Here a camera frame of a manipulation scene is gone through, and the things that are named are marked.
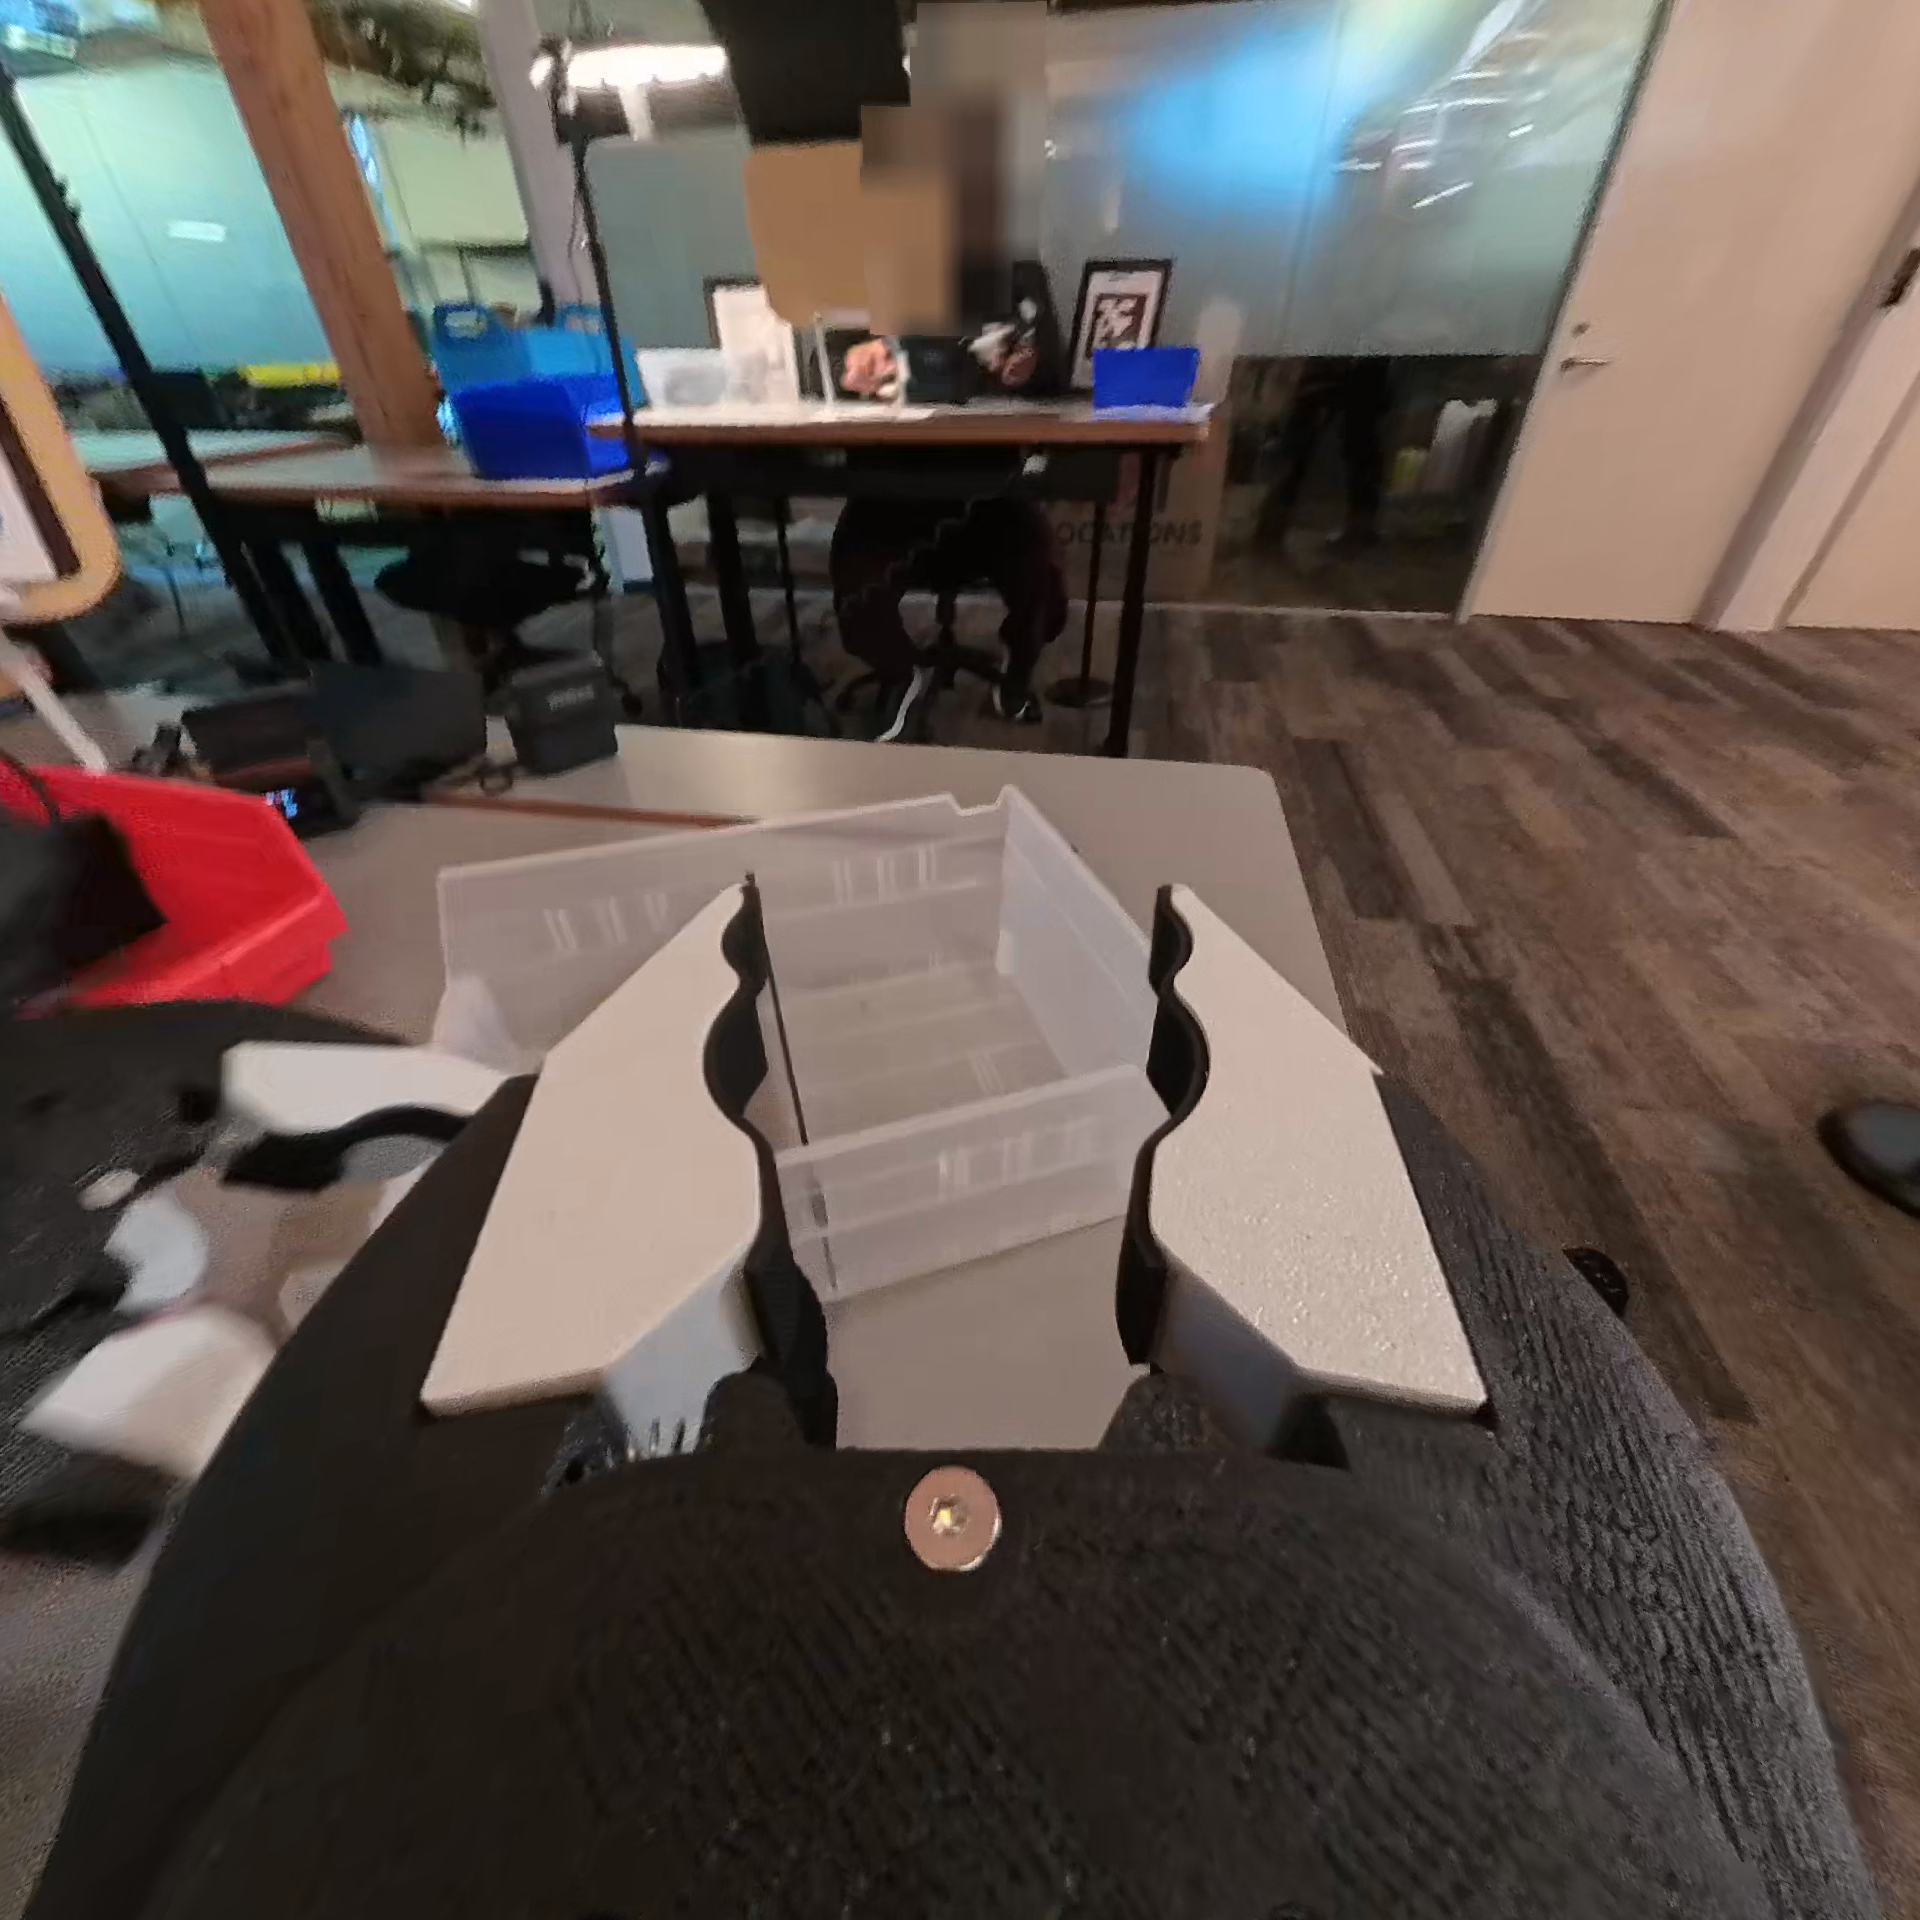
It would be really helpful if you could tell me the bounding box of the white desk stand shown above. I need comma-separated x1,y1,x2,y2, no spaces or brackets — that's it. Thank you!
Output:
0,622,109,774

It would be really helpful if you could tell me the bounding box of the blue plastic bin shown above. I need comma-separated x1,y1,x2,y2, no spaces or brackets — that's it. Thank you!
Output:
1091,347,1203,414

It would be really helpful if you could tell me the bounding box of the wooden desk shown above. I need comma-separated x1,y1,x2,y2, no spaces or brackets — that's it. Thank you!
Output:
589,398,1213,758
90,432,671,670

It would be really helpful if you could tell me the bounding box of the black stool seat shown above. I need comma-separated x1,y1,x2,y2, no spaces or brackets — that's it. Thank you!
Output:
1819,1100,1920,1221

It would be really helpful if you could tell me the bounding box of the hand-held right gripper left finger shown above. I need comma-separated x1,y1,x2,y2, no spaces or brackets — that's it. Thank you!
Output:
420,881,838,1453

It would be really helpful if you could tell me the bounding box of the black office chair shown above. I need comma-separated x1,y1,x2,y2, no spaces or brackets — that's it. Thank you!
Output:
374,510,605,699

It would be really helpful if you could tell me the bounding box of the black and white tag poster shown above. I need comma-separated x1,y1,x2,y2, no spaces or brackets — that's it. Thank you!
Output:
1067,259,1177,396

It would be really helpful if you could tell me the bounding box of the clear plastic bin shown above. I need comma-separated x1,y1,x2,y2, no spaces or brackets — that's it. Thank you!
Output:
435,785,1169,1304

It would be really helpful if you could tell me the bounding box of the light blue crate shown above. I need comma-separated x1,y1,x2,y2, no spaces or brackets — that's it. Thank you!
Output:
430,299,649,414

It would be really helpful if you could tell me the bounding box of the wooden instruction board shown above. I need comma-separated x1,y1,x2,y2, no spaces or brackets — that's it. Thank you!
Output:
0,292,126,624

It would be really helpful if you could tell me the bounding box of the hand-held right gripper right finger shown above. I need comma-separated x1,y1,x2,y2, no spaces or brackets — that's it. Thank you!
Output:
1101,881,1490,1465

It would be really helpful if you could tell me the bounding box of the white door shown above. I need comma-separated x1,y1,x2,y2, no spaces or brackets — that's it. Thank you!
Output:
1462,0,1920,624
1703,195,1920,635

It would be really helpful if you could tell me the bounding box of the brown cardboard box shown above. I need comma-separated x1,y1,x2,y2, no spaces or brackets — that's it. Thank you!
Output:
1047,403,1234,606

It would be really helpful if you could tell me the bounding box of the red plastic bin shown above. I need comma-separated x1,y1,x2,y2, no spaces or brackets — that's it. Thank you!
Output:
0,761,349,1011

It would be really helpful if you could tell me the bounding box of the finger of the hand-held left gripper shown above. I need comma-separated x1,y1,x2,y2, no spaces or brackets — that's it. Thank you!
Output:
27,1303,284,1484
222,1040,509,1193

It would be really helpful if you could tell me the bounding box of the wooden post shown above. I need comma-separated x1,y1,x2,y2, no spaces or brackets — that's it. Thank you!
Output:
198,0,445,448

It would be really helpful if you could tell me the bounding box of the black light stand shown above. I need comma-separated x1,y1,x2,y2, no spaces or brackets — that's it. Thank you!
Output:
527,37,723,728

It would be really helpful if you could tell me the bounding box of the black power adapter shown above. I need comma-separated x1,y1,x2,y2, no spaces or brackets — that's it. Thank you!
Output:
502,651,622,776

